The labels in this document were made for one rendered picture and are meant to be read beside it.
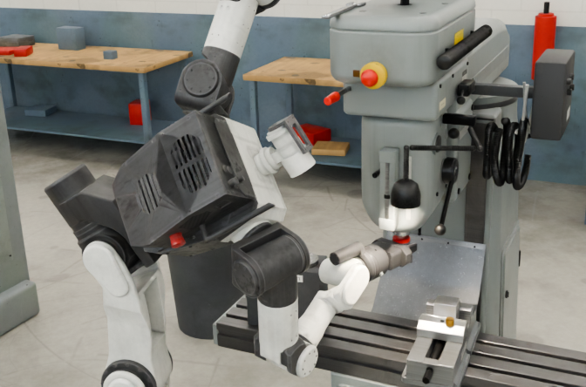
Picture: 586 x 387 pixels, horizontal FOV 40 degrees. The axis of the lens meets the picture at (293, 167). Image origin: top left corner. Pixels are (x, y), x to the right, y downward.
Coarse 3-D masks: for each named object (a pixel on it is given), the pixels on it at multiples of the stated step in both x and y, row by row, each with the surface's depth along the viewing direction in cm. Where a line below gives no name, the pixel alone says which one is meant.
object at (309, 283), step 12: (312, 264) 229; (300, 276) 227; (312, 276) 226; (300, 288) 228; (312, 288) 228; (324, 288) 235; (252, 300) 233; (300, 300) 230; (252, 312) 235; (300, 312) 231; (252, 324) 236
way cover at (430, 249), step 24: (432, 240) 253; (408, 264) 255; (432, 264) 252; (456, 264) 249; (480, 264) 246; (384, 288) 256; (408, 288) 253; (432, 288) 250; (384, 312) 251; (408, 312) 249
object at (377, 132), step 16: (368, 128) 202; (384, 128) 200; (400, 128) 198; (416, 128) 196; (432, 128) 198; (368, 144) 203; (384, 144) 201; (400, 144) 199; (416, 144) 198; (432, 144) 199; (368, 160) 205; (400, 160) 200; (416, 160) 199; (432, 160) 201; (368, 176) 206; (400, 176) 202; (416, 176) 200; (432, 176) 202; (368, 192) 207; (432, 192) 204; (368, 208) 209; (416, 208) 203; (432, 208) 205; (400, 224) 206; (416, 224) 206
